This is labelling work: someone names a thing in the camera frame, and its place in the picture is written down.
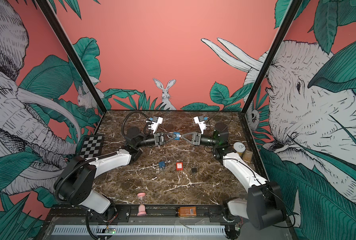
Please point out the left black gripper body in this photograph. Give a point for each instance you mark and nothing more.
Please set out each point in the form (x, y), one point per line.
(157, 138)

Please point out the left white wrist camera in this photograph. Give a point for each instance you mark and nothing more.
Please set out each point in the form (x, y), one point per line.
(154, 122)

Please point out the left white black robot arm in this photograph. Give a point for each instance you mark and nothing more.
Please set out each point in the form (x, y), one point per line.
(75, 184)

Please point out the white perforated rail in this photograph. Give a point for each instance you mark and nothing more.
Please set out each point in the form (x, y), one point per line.
(149, 230)

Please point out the pink hourglass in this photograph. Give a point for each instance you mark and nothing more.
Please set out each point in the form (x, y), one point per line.
(142, 207)

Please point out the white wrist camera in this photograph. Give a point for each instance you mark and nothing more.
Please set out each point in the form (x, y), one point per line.
(200, 120)
(154, 122)

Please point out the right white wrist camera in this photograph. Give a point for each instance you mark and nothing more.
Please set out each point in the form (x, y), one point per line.
(200, 120)

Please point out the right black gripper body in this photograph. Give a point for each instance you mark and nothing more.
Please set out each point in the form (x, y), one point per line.
(196, 139)

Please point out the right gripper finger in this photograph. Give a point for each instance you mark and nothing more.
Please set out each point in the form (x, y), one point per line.
(188, 140)
(186, 135)

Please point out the red padlock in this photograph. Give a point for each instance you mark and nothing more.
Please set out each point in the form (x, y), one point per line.
(179, 166)

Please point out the orange rectangular box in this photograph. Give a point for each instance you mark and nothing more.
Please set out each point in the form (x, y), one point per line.
(187, 212)

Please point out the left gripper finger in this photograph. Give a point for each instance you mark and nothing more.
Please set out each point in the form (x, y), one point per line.
(169, 135)
(167, 141)

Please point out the black white checkerboard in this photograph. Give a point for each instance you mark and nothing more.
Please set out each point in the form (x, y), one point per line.
(91, 146)

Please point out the brown spice jar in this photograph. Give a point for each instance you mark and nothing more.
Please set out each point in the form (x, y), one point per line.
(247, 156)

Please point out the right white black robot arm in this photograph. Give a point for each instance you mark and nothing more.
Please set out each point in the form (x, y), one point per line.
(264, 206)

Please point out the blue padlock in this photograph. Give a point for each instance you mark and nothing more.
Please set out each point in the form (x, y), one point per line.
(162, 165)
(177, 136)

